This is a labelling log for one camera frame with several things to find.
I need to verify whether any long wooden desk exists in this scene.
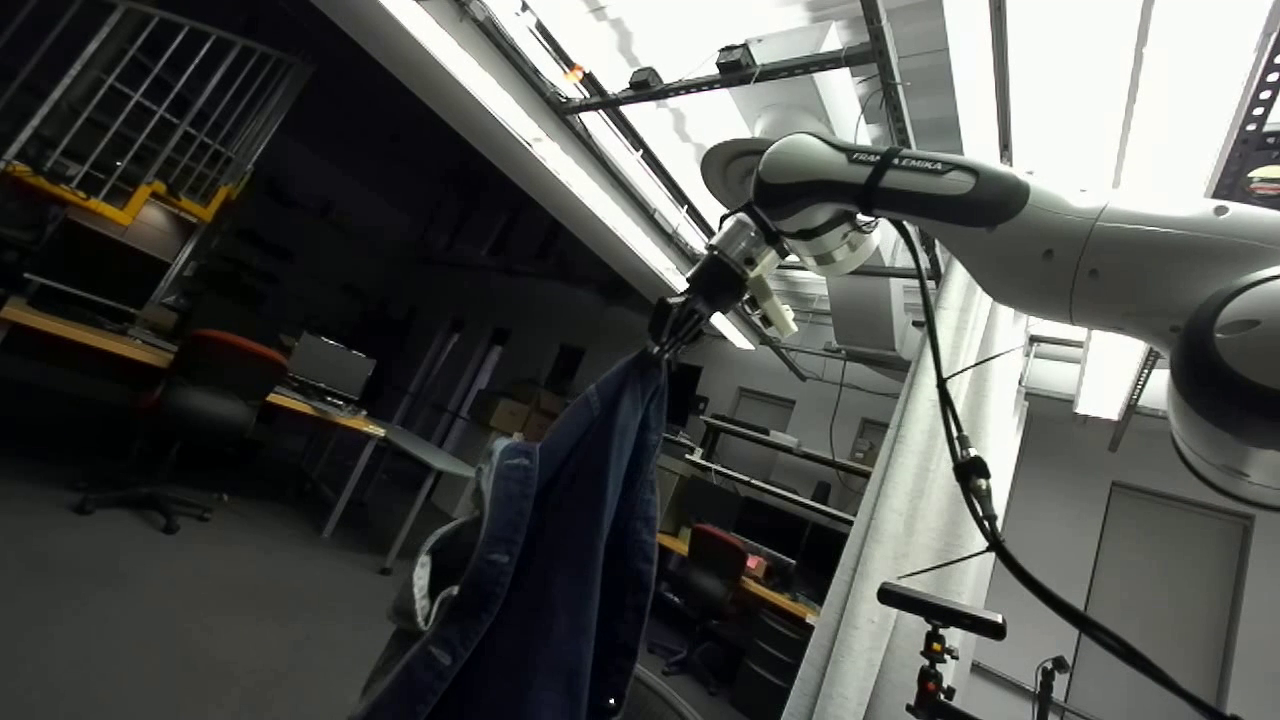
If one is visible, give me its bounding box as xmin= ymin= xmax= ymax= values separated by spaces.
xmin=0 ymin=293 xmax=394 ymax=445

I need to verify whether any wooden desk row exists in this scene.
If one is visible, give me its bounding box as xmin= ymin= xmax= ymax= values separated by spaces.
xmin=652 ymin=485 xmax=825 ymax=633

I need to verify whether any grid window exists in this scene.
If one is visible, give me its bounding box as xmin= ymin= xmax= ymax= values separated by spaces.
xmin=0 ymin=0 xmax=317 ymax=207

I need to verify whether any round ceiling air vent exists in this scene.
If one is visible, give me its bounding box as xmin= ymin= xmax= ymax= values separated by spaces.
xmin=697 ymin=133 xmax=777 ymax=214

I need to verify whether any black stereo camera bar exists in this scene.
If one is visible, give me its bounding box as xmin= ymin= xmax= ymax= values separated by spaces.
xmin=873 ymin=577 xmax=1013 ymax=642

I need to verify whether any long ceiling light strip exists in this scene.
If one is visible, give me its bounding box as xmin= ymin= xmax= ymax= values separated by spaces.
xmin=314 ymin=0 xmax=761 ymax=357

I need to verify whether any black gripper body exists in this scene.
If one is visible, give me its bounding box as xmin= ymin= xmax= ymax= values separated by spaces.
xmin=686 ymin=214 xmax=779 ymax=318

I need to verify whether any yellow edged shelf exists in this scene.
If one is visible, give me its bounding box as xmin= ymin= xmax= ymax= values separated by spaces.
xmin=0 ymin=155 xmax=240 ymax=276

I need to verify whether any blue denim jacket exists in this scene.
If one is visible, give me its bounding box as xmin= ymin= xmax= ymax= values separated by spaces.
xmin=353 ymin=338 xmax=674 ymax=720

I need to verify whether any black perforated ceiling rail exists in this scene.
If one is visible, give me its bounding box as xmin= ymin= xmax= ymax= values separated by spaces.
xmin=1204 ymin=37 xmax=1280 ymax=207

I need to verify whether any grey desktop monitor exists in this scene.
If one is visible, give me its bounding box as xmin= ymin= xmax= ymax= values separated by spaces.
xmin=286 ymin=331 xmax=380 ymax=410

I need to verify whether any red black office chair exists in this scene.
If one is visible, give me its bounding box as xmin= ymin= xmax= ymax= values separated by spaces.
xmin=72 ymin=324 xmax=292 ymax=537
xmin=682 ymin=521 xmax=761 ymax=611

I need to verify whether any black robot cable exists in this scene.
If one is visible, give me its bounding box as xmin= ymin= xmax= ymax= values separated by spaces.
xmin=745 ymin=197 xmax=1243 ymax=720

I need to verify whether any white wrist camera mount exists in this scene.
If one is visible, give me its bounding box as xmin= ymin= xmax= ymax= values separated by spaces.
xmin=739 ymin=246 xmax=809 ymax=338

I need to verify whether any thin black stand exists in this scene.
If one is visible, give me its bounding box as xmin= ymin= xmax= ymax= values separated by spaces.
xmin=1032 ymin=651 xmax=1081 ymax=720

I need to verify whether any grey room door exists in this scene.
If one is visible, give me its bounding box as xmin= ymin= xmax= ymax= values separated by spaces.
xmin=1066 ymin=474 xmax=1258 ymax=720

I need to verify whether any grey folding table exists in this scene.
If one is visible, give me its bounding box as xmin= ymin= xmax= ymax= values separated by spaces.
xmin=317 ymin=418 xmax=504 ymax=578

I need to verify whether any black camera tripod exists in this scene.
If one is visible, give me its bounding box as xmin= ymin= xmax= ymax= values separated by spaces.
xmin=903 ymin=623 xmax=978 ymax=720

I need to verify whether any black ceiling track bar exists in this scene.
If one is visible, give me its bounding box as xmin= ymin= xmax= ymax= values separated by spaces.
xmin=565 ymin=37 xmax=888 ymax=119

